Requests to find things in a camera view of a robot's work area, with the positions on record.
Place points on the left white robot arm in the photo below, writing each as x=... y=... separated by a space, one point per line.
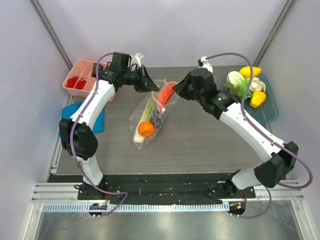
x=76 y=132

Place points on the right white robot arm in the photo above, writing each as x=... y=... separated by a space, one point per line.
x=199 y=86

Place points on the green celery stalk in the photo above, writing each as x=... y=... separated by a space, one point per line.
x=145 y=116

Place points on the white cabbage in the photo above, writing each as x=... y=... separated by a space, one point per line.
x=233 y=78

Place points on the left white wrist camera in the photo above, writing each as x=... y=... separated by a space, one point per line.
x=136 y=61

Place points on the pink divided tray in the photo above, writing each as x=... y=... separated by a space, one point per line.
x=82 y=69

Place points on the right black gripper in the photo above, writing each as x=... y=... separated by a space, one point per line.
x=188 y=84

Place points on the slotted cable duct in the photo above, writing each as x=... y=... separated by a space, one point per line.
x=97 y=207

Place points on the yellow mango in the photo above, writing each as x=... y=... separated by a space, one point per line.
x=246 y=71

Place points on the clear zip top bag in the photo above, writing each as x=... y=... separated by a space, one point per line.
x=135 y=116

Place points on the orange tangerine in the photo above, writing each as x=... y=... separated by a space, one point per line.
x=146 y=129

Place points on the dark grape bunch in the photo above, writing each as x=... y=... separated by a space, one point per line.
x=156 y=120

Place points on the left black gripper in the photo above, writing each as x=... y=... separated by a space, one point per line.
x=146 y=84

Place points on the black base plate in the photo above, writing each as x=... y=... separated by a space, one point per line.
x=159 y=189

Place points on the white cauliflower piece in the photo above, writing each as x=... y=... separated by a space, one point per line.
x=257 y=85

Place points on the teal food tray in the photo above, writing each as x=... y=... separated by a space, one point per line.
x=267 y=112

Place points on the green lettuce leaf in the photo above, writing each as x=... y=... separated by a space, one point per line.
x=238 y=87

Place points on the dark rolls in tray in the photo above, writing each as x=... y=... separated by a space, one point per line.
x=96 y=69

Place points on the watermelon slice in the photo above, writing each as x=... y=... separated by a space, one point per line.
x=165 y=94

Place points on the red items in tray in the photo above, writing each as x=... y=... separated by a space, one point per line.
x=76 y=83

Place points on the yellow bell pepper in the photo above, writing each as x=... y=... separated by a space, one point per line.
x=257 y=98

